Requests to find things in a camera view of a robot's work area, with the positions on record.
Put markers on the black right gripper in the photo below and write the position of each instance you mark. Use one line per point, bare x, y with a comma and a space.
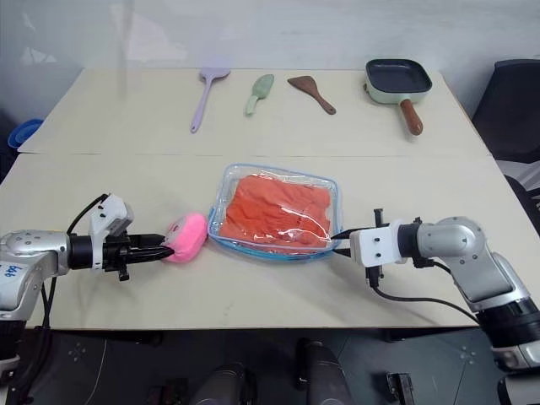
373, 276

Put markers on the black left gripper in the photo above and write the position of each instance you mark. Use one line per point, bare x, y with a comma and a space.
115, 253

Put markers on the pink sponge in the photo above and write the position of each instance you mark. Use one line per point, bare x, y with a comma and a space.
185, 240

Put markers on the clear plastic zipper pouch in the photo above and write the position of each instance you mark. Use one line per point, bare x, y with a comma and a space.
274, 211

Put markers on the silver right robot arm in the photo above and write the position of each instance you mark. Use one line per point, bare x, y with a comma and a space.
472, 253

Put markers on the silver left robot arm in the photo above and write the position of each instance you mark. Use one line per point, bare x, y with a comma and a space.
29, 253

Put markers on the orange cloth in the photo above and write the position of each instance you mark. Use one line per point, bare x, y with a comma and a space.
278, 208

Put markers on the dark rounded shape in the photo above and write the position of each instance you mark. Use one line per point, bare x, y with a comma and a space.
223, 386
325, 375

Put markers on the brown wooden spatula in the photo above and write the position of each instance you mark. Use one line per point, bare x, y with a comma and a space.
312, 93

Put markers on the purple silicone spatula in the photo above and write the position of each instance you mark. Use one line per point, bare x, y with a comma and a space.
205, 95

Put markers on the blue plastic bowl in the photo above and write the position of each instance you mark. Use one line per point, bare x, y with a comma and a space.
24, 131

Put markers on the green rice scoop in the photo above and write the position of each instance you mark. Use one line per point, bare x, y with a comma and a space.
257, 95

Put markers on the green square frying pan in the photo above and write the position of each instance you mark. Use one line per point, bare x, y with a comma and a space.
396, 78

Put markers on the black office chair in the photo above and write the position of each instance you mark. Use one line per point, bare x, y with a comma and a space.
512, 105

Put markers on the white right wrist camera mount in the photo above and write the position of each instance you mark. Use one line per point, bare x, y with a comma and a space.
373, 244

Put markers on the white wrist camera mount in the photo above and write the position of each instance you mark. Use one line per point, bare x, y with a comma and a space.
110, 213
373, 244

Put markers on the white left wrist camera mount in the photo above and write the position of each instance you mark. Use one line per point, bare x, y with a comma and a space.
110, 213

